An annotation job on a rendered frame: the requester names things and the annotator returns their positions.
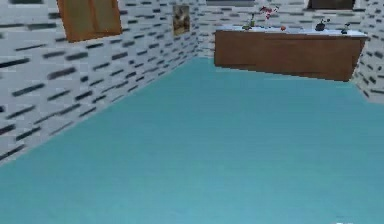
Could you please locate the small green food item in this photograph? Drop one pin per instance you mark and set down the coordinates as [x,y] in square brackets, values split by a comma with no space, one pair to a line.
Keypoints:
[246,27]

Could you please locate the brown kitchen counter cabinet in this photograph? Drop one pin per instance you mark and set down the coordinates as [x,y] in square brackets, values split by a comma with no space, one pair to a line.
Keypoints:
[286,55]

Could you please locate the green bottle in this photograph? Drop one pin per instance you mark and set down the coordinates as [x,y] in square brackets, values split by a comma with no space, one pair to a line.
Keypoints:
[252,20]

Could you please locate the red tomato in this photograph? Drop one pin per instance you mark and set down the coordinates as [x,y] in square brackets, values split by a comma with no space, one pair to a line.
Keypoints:
[283,28]

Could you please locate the red flower plant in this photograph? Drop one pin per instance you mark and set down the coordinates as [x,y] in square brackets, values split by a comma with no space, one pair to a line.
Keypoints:
[268,12]

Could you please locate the black kettle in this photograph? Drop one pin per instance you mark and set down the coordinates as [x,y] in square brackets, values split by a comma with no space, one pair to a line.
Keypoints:
[321,25]

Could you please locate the small dark green object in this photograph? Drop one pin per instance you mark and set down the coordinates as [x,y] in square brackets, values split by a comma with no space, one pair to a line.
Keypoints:
[344,29]

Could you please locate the framed picture on wall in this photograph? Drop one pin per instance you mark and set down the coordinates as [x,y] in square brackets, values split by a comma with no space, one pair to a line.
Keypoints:
[181,20]

